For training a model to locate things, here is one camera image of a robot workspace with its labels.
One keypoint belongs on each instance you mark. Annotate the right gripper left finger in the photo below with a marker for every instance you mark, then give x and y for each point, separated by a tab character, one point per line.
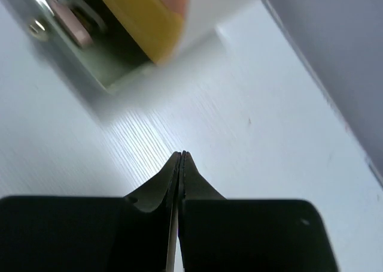
150	232

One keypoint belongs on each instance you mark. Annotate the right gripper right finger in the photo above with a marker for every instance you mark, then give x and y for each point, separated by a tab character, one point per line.
196	200

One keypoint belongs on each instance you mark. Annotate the cream cylindrical desk organizer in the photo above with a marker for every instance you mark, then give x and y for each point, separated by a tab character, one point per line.
130	37

